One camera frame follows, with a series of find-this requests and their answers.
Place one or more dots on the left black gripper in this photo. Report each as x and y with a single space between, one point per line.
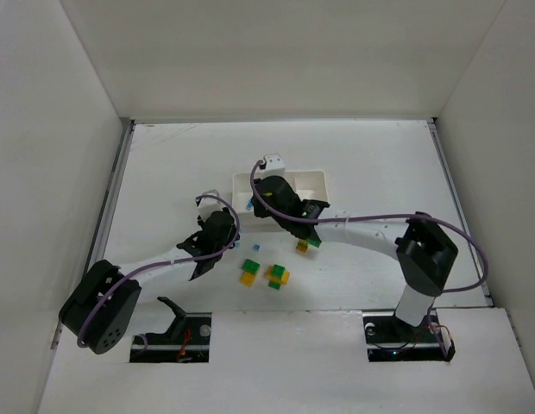
224 222

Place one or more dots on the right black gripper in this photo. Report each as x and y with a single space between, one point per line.
267 195

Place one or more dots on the green orange lego piece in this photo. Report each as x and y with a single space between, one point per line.
307 246

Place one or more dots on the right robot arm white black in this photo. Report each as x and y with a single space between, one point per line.
423 250

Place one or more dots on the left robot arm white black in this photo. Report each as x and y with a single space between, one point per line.
111 302

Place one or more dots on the white three-compartment container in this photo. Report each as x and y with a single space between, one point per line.
309 184

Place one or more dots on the green yellow lego stack left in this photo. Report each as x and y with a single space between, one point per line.
250 269

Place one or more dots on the green yellow lego stack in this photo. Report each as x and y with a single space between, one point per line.
250 269
277 276

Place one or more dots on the green yellow lego stack right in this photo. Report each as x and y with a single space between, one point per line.
277 276

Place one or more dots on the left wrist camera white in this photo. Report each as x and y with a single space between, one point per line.
207 203

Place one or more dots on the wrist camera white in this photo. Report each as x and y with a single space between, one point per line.
272 165
207 203

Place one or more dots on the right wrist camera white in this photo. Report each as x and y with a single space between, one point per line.
272 165

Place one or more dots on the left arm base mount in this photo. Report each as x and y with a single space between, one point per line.
162 332

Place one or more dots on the left aluminium table rail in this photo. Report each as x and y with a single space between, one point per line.
105 215

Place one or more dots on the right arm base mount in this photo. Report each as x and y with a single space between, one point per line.
388 339

